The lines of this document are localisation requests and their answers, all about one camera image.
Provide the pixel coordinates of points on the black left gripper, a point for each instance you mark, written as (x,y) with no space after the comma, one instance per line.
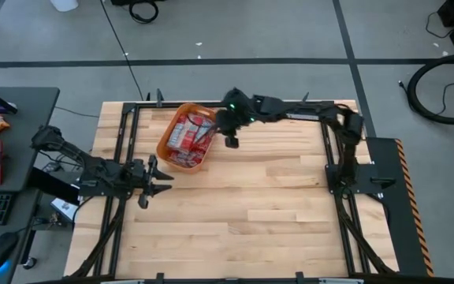
(140,175)

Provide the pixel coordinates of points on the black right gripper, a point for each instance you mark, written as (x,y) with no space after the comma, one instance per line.
(229,122)

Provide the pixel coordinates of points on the red popcorn bag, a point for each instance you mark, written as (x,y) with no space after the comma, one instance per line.
(179,132)
(202,140)
(187,159)

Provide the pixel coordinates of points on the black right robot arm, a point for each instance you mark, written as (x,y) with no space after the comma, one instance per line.
(349,130)

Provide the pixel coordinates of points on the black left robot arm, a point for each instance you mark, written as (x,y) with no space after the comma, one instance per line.
(93,169)

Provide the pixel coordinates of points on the orange plastic basket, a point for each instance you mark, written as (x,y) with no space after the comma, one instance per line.
(164,142)

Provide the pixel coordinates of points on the white paper box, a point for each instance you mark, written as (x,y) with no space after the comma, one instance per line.
(63,207)

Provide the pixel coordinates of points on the black metal beam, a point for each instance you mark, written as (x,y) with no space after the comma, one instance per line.
(53,185)

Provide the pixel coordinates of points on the black side desk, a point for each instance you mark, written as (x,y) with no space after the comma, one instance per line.
(30,130)

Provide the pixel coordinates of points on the black caster wheel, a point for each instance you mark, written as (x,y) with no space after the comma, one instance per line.
(30,263)

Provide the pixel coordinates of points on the large black box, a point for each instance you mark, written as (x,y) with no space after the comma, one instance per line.
(120,2)

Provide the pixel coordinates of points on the black computer mouse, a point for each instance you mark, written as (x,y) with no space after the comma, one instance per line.
(0,248)

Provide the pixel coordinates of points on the white trash bin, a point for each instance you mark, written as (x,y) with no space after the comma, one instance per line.
(63,4)

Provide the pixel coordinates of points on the black plate with striped edge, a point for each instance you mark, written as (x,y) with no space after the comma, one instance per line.
(396,221)

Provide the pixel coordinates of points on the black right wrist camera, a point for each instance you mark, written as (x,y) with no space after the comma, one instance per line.
(232,143)

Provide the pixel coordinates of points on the black metal table frame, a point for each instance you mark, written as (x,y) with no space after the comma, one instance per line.
(250,104)

